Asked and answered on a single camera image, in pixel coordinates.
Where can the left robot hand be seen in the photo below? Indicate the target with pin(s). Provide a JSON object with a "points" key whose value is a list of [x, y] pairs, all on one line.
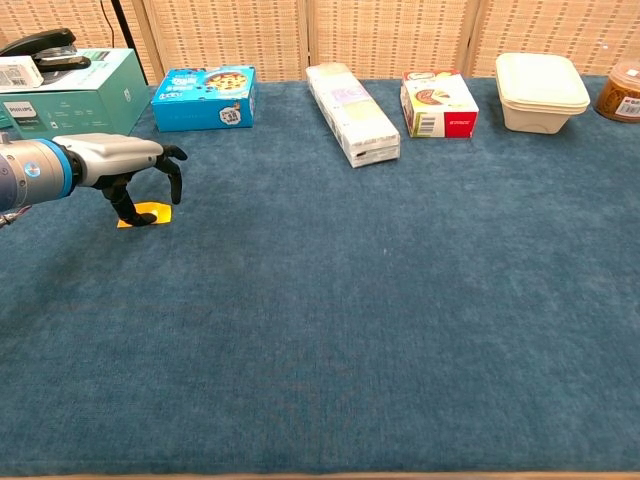
{"points": [[110, 155]]}

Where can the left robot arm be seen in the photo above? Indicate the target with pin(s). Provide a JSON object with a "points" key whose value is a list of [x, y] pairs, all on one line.
{"points": [[30, 172]]}

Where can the teal Philips box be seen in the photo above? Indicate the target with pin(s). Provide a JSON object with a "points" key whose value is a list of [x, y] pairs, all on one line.
{"points": [[100, 100]]}

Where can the blue cookie box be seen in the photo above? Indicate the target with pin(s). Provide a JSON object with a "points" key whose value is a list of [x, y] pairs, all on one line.
{"points": [[200, 112]]}

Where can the small white barcode box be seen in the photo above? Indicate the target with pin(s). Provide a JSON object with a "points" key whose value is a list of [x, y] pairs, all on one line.
{"points": [[15, 75]]}

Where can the black tripod stand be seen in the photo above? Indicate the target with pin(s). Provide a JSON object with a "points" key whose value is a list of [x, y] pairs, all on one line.
{"points": [[123, 30]]}

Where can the black stapler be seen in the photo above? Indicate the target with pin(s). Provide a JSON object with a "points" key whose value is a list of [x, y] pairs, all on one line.
{"points": [[55, 40]]}

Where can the long white box pack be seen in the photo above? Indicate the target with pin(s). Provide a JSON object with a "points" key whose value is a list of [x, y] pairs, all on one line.
{"points": [[350, 110]]}

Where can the blue table cloth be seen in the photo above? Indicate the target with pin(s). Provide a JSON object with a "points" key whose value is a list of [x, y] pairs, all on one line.
{"points": [[320, 300]]}

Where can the woven bamboo folding screen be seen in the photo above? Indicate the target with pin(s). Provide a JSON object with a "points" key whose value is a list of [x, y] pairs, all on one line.
{"points": [[390, 35]]}

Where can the red white dessert mix box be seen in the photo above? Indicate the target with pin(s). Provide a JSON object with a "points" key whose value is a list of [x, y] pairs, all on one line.
{"points": [[440, 105]]}

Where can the beige lidded food container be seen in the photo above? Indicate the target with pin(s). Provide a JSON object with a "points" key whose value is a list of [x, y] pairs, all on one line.
{"points": [[540, 85]]}

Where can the brown jar with clear lid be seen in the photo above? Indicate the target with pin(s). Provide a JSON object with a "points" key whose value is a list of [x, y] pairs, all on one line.
{"points": [[620, 97]]}

